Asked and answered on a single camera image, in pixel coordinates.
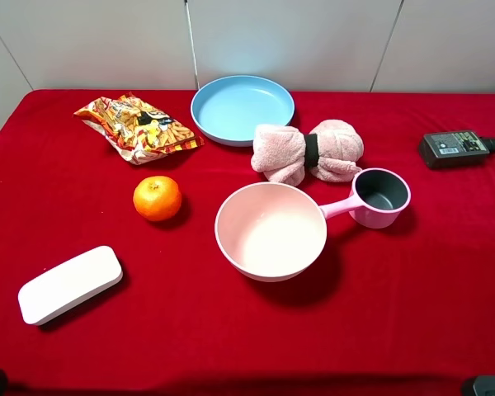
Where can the black Mentholatum bottle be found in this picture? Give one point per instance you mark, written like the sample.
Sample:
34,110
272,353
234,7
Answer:
455,149

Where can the pink bowl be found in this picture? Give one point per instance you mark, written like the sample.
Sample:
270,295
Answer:
270,231

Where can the orange mandarin fruit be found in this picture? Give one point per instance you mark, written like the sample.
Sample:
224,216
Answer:
157,198

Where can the yellow red snack bag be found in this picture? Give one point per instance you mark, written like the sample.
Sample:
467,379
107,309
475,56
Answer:
138,131

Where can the pink rolled towel black band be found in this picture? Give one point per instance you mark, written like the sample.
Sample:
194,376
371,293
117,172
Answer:
330,151

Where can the red tablecloth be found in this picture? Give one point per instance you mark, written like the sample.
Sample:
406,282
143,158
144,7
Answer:
406,310

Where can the pink saucepan grey inside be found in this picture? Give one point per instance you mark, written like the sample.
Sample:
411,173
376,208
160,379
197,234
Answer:
376,199

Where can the blue round plate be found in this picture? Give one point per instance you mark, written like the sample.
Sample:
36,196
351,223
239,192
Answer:
228,110

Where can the white rectangular box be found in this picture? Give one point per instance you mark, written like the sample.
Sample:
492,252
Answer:
68,284

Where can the black object bottom right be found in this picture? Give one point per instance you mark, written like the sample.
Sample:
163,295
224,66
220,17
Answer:
482,385

